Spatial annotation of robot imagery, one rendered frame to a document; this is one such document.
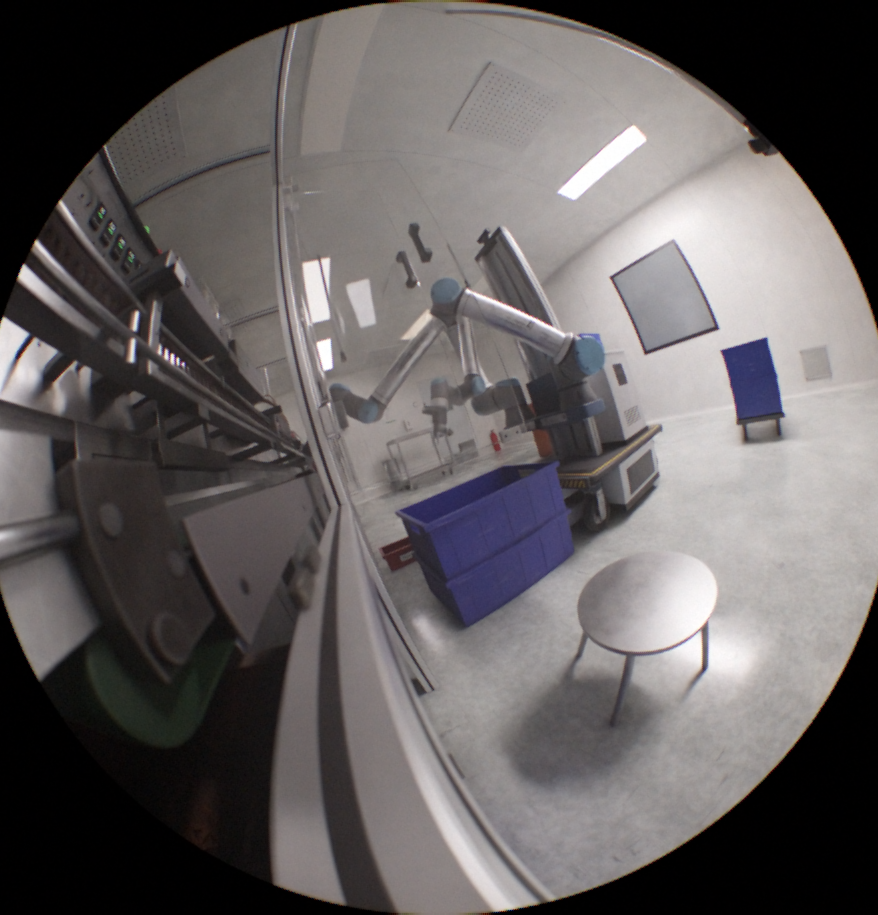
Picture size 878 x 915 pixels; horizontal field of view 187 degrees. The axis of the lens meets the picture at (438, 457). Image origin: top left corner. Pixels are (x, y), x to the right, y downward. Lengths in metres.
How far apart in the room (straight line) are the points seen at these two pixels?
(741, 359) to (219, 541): 2.37
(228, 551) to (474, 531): 0.79
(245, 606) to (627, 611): 0.55
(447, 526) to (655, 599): 0.61
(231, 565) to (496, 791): 0.63
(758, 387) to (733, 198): 2.49
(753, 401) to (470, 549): 2.13
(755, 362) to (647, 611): 1.97
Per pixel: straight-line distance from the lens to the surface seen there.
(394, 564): 1.69
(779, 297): 3.85
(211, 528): 0.17
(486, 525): 0.91
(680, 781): 0.68
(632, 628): 0.54
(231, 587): 0.16
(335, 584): 0.16
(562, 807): 0.66
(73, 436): 0.44
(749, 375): 2.30
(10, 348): 0.64
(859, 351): 4.11
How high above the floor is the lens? 0.65
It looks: 3 degrees down
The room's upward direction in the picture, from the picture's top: 19 degrees counter-clockwise
